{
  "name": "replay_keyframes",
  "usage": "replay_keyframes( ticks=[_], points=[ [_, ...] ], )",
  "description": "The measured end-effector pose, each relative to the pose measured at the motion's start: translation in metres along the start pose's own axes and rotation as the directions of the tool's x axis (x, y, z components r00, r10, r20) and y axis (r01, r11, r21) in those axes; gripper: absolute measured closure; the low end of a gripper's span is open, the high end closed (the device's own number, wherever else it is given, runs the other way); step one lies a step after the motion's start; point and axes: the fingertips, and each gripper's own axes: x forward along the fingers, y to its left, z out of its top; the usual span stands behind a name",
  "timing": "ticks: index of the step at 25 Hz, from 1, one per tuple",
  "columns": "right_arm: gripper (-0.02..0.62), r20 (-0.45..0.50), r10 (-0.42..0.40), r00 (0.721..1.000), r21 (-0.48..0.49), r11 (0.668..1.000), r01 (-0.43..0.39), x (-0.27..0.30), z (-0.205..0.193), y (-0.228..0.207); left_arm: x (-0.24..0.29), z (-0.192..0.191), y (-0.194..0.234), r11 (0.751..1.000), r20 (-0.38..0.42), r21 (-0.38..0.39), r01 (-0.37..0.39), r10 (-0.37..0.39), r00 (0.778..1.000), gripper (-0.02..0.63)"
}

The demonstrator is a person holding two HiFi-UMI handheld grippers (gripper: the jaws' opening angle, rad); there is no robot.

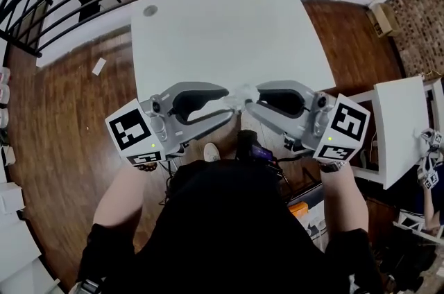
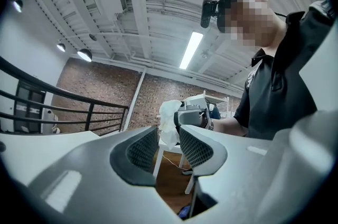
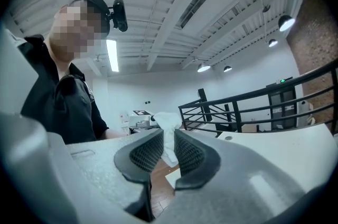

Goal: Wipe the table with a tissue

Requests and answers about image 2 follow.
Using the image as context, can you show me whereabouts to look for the black metal railing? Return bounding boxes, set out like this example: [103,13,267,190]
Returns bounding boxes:
[0,55,129,137]

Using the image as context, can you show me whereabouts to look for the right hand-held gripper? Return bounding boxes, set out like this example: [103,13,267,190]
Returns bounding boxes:
[173,103,212,129]

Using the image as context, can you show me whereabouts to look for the long ceiling light strip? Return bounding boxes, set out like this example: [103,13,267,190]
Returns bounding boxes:
[179,31,204,70]

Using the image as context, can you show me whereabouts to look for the white floor cable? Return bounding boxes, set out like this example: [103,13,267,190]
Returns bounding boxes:
[162,153,186,169]

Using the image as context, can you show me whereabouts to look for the white tissue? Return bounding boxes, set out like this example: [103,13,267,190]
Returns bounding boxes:
[157,99,183,151]

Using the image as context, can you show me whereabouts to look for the small white table with legs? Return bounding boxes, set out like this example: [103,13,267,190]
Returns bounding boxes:
[152,137,195,195]

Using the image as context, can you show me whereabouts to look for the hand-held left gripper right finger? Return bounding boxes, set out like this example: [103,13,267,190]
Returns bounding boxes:
[179,124,274,218]

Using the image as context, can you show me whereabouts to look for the person's right forearm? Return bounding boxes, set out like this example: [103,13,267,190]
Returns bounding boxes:
[210,116,249,137]

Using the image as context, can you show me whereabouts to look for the black head camera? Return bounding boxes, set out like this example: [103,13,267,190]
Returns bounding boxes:
[200,0,220,29]

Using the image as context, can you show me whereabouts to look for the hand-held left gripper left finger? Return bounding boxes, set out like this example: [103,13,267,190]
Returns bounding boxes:
[28,125,178,224]

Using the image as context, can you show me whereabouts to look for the black polo shirt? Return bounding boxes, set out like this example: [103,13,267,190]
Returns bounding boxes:
[233,0,336,141]

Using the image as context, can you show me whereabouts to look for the white shelf rack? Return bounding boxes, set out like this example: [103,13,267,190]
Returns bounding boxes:
[202,90,231,120]

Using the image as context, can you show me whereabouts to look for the dark door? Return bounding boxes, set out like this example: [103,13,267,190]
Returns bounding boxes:
[13,82,47,134]

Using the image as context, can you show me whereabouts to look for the person's head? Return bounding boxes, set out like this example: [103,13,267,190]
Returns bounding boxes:
[217,0,287,50]

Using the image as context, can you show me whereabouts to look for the white vertical pipe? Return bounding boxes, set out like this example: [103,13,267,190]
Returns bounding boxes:
[123,69,147,132]

